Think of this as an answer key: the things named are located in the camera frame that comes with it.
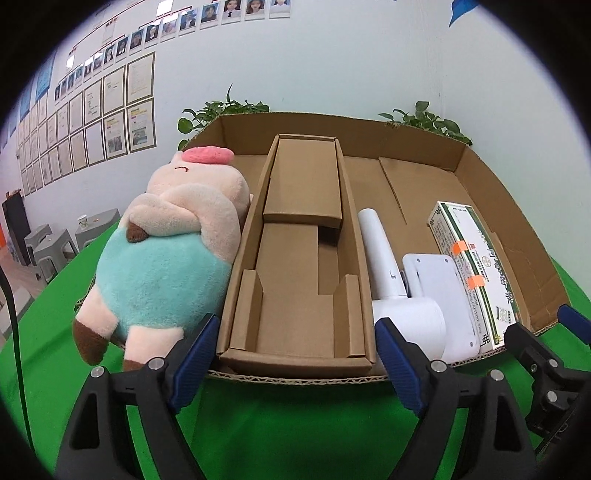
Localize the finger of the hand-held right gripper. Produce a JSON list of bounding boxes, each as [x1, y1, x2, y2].
[[556, 305, 591, 344], [503, 323, 585, 432]]

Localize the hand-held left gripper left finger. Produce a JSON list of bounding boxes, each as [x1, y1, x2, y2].
[[55, 314, 221, 480]]

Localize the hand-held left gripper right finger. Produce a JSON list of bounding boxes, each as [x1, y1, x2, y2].
[[374, 318, 539, 480]]

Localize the white device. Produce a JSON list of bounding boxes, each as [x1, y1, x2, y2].
[[401, 253, 480, 365]]

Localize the white hair dryer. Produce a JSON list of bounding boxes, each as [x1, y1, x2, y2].
[[358, 209, 448, 370]]

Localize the green and white medicine box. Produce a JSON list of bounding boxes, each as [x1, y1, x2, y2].
[[427, 200, 518, 349]]

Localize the large cardboard box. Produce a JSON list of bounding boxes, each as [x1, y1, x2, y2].
[[76, 111, 575, 384]]

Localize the pink pig plush toy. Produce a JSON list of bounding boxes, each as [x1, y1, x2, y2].
[[73, 145, 254, 372]]

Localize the green tablecloth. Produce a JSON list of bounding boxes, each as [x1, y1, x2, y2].
[[0, 217, 591, 480]]

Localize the narrow cardboard insert tray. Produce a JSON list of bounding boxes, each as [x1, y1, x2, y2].
[[217, 134, 376, 377]]

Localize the grey plastic stool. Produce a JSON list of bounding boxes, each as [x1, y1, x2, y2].
[[33, 231, 79, 282], [24, 224, 51, 266], [0, 284, 33, 340], [75, 209, 122, 250]]

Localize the small flat cardboard box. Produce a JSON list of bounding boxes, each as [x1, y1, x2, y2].
[[263, 135, 345, 230]]

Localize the black cabinet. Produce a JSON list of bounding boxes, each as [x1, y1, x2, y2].
[[2, 191, 33, 266]]

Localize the small green potted plant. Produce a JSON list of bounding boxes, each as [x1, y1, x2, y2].
[[378, 100, 472, 146]]

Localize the bushy green potted plant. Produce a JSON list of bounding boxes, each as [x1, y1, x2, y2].
[[178, 84, 270, 148]]

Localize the group of framed certificates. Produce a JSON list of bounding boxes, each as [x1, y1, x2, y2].
[[16, 52, 158, 197]]

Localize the row of portrait photos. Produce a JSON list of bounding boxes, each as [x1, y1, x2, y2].
[[54, 0, 293, 100]]

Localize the blue wall poster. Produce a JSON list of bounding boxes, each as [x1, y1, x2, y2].
[[34, 48, 57, 104]]

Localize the blue wall decal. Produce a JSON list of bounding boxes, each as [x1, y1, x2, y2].
[[449, 0, 481, 26]]

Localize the wall chart cards with lines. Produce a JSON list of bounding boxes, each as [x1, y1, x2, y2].
[[69, 0, 204, 56]]

